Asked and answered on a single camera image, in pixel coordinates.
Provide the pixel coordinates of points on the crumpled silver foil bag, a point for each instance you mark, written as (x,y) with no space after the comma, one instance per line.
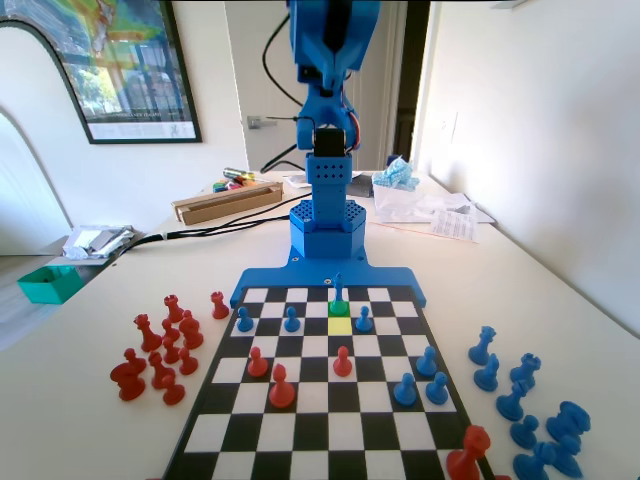
(95,240)

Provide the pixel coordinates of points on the long brown cardboard box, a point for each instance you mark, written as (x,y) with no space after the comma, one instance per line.
(225,207)

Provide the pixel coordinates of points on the red plastic chess rook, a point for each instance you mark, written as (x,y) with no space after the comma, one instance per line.
(174,310)
(219,307)

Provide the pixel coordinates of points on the black framed map poster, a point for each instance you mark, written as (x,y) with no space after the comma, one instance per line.
(130,65)

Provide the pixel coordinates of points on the blue plastic chess queen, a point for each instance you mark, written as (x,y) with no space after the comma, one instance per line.
(481,352)

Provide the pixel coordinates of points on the blue king chess piece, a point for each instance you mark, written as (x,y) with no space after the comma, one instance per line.
(339,295)

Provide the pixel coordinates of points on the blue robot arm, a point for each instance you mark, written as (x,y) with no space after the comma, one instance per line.
(327,210)

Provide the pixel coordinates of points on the printed paper sheet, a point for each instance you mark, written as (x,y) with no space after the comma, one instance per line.
(455,226)

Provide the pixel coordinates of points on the clear plastic bag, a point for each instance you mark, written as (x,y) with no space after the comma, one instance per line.
(400,205)

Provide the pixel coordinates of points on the dark grey box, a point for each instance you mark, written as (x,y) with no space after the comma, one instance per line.
(361,186)

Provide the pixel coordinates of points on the blue white patterned cloth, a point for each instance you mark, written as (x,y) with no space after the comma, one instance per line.
(397,175)

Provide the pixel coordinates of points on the red bishop chess piece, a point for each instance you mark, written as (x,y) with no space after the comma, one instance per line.
(160,375)

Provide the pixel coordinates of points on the silver yellow screwdriver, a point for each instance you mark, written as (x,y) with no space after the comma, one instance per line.
(237,173)

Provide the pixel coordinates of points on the colourful marker set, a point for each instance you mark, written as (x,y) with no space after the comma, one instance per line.
(227,186)

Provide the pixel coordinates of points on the green plastic bin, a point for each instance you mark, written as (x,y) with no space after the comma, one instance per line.
(47,287)

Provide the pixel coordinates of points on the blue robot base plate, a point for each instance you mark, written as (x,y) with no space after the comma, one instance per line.
(280,277)

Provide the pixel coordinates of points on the red queen chess piece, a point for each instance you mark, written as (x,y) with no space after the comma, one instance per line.
(147,337)

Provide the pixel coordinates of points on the white paper stack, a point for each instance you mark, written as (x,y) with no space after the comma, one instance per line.
(470,205)

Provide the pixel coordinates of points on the black and white chessboard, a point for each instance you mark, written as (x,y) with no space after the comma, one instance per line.
(310,430)

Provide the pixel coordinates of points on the red pawn chess piece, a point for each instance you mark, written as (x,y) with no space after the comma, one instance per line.
(342,366)
(171,332)
(188,365)
(173,394)
(257,367)
(171,352)

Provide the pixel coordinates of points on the blue plastic chess bishop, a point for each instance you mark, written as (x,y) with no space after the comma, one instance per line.
(531,465)
(510,405)

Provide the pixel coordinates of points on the red pawn front left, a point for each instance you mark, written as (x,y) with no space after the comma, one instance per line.
(281,392)

